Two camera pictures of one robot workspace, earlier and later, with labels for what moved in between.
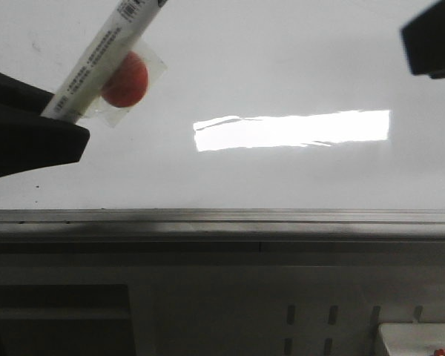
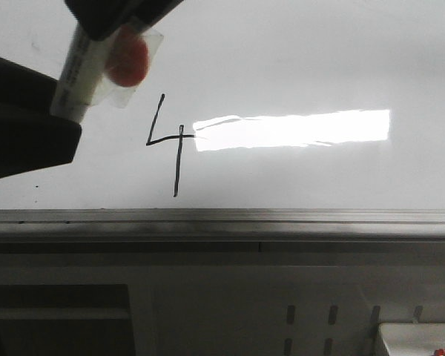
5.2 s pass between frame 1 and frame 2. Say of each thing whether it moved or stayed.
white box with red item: stayed
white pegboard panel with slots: stayed
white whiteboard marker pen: moved
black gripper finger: moved
